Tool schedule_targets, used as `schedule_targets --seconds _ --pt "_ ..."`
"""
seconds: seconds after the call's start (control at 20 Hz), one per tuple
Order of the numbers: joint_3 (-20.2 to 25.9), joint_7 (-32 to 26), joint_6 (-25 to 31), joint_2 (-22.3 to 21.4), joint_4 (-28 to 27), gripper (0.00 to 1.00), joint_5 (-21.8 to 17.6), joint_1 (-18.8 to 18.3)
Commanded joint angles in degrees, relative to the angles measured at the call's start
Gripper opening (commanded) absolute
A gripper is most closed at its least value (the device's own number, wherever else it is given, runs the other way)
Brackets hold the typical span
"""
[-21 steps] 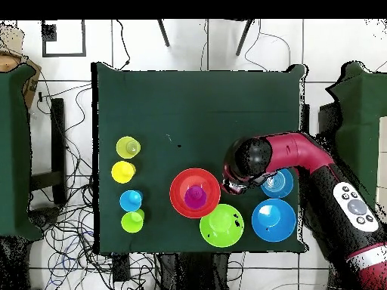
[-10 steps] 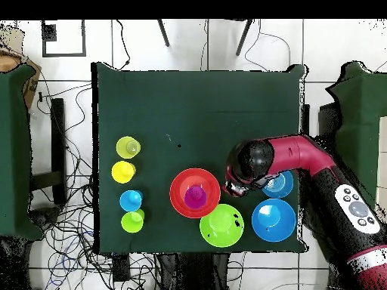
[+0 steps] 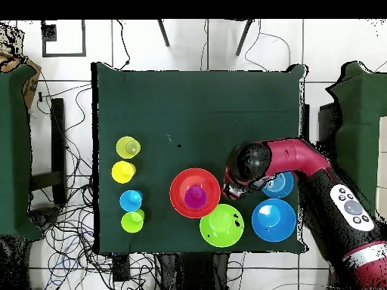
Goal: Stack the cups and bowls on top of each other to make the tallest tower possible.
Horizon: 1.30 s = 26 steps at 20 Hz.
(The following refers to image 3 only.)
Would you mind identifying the purple cup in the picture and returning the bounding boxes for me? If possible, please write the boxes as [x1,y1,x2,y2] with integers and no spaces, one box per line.
[184,184,208,210]

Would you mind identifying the small blue bowl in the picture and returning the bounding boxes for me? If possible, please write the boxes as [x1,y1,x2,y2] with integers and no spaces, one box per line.
[261,171,295,199]

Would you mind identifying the orange bowl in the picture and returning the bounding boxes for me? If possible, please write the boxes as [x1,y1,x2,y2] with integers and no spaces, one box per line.
[169,168,222,219]

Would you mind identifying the green bowl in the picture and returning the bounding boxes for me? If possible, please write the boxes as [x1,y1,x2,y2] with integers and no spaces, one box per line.
[199,203,245,248]

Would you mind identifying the large blue bowl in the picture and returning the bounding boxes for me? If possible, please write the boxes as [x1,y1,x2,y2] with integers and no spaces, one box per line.
[251,198,297,243]

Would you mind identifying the dark green tablecloth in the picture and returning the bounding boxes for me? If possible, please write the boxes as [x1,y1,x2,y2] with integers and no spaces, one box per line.
[91,62,309,255]

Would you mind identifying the blue cup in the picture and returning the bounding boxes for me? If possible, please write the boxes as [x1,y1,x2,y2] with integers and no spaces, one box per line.
[119,189,144,213]

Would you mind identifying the green cup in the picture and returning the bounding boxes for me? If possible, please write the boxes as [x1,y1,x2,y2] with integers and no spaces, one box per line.
[120,208,146,234]

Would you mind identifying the yellow cup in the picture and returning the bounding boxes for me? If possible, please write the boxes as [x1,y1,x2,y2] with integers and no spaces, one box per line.
[115,136,142,160]
[110,160,137,184]

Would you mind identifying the black box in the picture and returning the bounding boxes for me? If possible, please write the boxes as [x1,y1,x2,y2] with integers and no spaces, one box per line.
[317,102,341,144]

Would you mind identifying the black power strip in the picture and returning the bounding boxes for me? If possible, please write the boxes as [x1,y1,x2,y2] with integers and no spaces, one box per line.
[112,254,132,283]

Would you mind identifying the green cloth covered table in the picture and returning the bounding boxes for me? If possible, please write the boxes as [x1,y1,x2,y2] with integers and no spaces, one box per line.
[326,61,387,218]
[0,64,43,241]

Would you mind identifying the black tripod leg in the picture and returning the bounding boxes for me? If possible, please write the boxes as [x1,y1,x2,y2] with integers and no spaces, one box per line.
[234,19,254,57]
[156,19,171,48]

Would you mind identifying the black floor stand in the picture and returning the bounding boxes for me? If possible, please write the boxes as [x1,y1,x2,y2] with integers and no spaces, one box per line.
[29,97,68,206]

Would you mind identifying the cardboard box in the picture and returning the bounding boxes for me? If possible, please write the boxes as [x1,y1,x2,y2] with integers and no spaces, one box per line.
[0,23,42,110]

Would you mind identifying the tangle of cables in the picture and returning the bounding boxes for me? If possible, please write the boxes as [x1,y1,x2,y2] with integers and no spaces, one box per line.
[28,81,161,290]

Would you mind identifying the black cable with plug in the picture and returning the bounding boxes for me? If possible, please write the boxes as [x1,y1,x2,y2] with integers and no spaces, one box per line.
[116,19,132,71]

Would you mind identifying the black square floor frame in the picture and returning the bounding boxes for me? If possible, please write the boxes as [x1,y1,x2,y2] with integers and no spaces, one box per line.
[41,19,87,58]

